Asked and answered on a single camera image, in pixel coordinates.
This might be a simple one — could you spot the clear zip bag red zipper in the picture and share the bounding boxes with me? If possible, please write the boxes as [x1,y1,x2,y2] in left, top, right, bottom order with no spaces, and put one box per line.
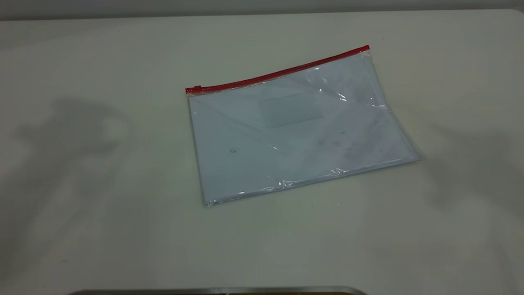
[185,45,422,207]

